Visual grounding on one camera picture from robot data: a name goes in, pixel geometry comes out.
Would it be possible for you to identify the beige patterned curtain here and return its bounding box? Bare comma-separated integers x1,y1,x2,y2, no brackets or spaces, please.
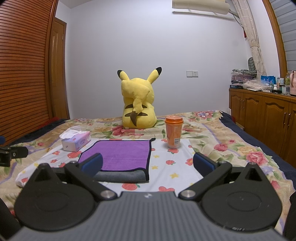
232,0,266,78

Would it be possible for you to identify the wooden sideboard cabinet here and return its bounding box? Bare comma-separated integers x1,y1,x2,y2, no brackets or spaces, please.
229,88,295,167

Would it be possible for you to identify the pink kettle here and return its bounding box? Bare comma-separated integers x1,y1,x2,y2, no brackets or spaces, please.
290,70,296,96

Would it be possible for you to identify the pink tissue box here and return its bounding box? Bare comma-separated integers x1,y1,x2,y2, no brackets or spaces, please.
59,129,91,152

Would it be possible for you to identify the floral bed blanket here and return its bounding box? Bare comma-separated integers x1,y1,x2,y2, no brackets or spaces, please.
1,110,295,232

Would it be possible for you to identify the wooden window frame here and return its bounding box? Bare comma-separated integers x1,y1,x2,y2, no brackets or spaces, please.
262,0,288,77

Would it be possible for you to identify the white wall switch socket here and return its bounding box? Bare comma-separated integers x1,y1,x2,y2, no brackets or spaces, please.
186,70,198,78

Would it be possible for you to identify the purple and grey towel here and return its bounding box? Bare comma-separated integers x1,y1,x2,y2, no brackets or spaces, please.
78,138,155,183

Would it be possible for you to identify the wooden slatted wardrobe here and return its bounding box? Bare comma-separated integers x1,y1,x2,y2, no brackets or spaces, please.
1,0,58,144

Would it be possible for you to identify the wooden door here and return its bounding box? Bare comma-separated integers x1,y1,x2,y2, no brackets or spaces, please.
49,18,70,119

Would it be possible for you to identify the stack of folded fabrics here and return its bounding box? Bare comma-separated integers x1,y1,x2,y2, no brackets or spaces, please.
231,69,257,85

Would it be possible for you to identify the white air conditioner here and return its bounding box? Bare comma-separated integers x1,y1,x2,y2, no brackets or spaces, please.
172,0,230,15

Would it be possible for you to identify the orange plastic cup with lid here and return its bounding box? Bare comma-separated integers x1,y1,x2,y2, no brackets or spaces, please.
165,115,184,149

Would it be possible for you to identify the blue white packet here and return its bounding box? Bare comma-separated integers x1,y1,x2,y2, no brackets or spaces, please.
260,75,276,87

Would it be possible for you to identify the yellow Pikachu plush toy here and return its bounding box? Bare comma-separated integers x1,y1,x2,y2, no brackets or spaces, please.
117,67,162,129

